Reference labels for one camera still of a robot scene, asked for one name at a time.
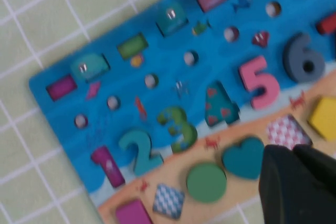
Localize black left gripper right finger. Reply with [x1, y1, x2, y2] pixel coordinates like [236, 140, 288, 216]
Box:
[293, 144, 336, 182]

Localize magenta rounded rectangle piece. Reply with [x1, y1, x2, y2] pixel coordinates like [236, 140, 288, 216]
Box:
[114, 199, 154, 224]

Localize teal green fish peg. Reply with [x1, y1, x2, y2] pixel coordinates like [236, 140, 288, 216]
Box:
[155, 2, 189, 37]

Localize teal heart piece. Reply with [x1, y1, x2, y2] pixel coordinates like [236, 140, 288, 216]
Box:
[222, 136, 266, 180]

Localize blue wooden puzzle board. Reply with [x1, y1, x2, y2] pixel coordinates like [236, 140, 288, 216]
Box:
[28, 0, 336, 224]

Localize light teal fish peg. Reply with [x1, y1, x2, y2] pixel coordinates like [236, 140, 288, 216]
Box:
[70, 52, 111, 84]

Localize teal number two piece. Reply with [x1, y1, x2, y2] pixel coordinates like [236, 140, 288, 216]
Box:
[118, 129, 164, 177]

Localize green checkered tablecloth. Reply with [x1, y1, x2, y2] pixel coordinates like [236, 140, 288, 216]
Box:
[0, 0, 336, 224]

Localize grey number six piece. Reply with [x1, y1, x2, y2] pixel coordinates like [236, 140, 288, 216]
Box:
[282, 32, 326, 83]

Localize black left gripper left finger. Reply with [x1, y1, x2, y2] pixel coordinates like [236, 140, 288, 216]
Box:
[258, 144, 336, 224]

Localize red number seven piece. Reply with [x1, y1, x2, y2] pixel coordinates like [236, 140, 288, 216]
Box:
[316, 11, 336, 36]

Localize yellow pentagon piece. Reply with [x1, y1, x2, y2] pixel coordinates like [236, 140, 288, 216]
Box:
[307, 95, 336, 142]

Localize green circle piece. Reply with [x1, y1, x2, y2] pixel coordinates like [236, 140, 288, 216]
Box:
[185, 162, 228, 204]

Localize pink number five piece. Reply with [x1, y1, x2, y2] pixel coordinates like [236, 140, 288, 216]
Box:
[237, 55, 280, 111]

